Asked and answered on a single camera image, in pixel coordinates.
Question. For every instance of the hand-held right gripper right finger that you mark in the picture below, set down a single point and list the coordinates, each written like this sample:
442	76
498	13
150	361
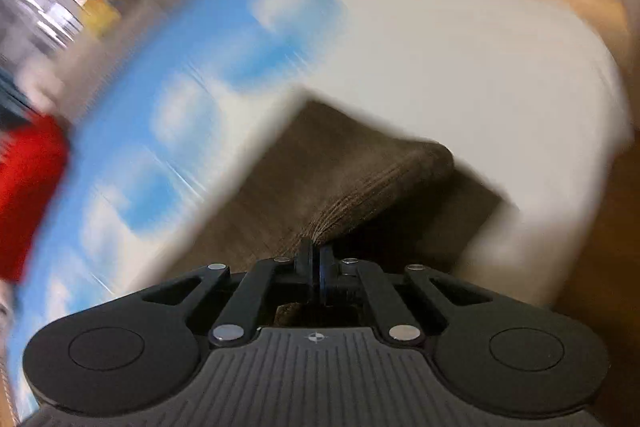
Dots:
327	269

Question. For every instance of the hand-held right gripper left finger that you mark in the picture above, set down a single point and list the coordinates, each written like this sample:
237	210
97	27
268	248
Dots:
303	264

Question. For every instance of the blue and white printed bedsheet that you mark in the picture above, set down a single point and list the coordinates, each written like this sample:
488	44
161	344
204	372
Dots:
450	82

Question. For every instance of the red folded quilt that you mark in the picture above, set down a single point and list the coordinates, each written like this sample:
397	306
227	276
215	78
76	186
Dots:
27	197

